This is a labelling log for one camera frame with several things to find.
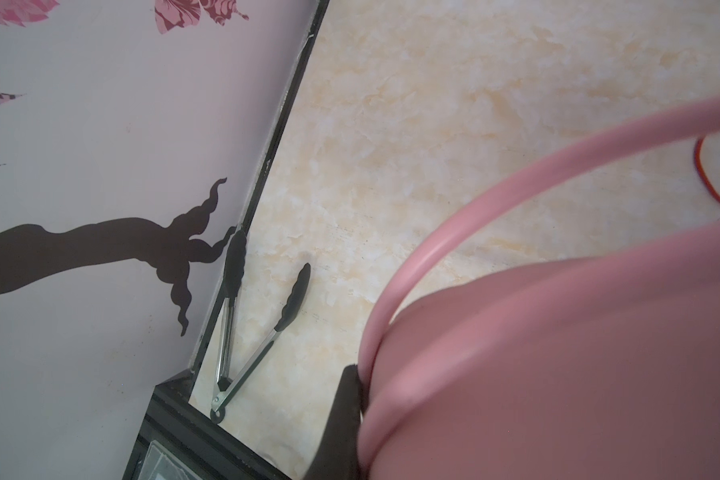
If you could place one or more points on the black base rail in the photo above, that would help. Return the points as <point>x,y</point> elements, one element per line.
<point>190,435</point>

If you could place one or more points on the pink headphones with cable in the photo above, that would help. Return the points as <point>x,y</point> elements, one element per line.
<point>597,368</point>

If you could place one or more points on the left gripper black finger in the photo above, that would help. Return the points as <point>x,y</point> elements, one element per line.
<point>337,457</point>

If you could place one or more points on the black tongs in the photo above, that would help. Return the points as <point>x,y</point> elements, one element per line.
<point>244,341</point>

